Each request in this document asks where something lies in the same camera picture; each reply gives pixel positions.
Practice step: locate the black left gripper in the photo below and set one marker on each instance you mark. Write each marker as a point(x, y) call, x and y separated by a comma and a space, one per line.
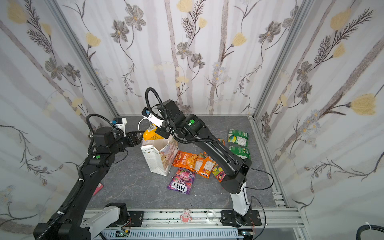
point(136, 140)

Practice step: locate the orange green Fox's candy bag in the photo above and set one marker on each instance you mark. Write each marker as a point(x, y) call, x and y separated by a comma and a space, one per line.
point(218, 172)

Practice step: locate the pink object at left edge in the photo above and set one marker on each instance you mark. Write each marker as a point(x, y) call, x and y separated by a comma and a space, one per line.
point(99, 187)

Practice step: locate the green snack packet lower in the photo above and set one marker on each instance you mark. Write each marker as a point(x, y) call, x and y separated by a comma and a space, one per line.
point(241, 152)

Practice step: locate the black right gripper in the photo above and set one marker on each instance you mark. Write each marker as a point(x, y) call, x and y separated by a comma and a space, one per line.
point(163, 132)

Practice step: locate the green snack packet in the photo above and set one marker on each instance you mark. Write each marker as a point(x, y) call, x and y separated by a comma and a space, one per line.
point(241, 152)
point(238, 137)

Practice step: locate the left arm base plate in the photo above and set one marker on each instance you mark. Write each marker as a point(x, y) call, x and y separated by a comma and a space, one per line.
point(132, 218)

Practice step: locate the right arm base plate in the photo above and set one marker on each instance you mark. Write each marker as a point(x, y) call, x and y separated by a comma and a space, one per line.
point(233, 219)

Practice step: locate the green snack packet upper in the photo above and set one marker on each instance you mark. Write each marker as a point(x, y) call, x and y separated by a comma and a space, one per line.
point(238, 137)

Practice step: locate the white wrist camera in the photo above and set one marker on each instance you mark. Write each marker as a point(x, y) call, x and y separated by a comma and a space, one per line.
point(152, 118)
point(120, 123)

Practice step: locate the orange white snack packet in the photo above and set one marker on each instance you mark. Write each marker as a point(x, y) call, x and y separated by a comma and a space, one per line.
point(202, 165)

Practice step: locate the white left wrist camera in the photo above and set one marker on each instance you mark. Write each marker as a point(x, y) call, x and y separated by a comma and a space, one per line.
point(120, 123)

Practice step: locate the orange snack packet back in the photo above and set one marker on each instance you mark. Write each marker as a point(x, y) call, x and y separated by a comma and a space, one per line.
point(222, 141)

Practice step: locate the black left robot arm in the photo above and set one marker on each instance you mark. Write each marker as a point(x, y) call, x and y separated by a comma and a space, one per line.
point(67, 223)

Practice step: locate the purple Fox's candy bag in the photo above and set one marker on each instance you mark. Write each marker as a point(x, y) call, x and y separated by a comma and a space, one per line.
point(182, 181)

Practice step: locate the white slotted cable duct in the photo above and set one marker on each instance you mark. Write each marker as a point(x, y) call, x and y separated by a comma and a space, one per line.
point(173, 234)

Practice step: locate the aluminium front rail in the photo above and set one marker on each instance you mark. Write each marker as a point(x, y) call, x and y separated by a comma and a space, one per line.
point(210, 218)

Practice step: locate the white cartoon paper bag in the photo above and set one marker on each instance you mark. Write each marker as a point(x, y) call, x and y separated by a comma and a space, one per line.
point(160, 154)

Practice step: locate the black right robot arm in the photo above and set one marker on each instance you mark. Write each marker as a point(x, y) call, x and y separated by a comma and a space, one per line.
point(192, 130)

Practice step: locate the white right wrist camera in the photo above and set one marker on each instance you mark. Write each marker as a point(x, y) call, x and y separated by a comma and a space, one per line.
point(152, 118)

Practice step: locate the orange red snack packet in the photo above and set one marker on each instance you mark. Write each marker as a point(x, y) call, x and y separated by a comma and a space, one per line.
point(185, 160)

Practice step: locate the yellow mango candy bag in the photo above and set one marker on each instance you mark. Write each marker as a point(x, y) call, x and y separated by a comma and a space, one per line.
point(150, 134)

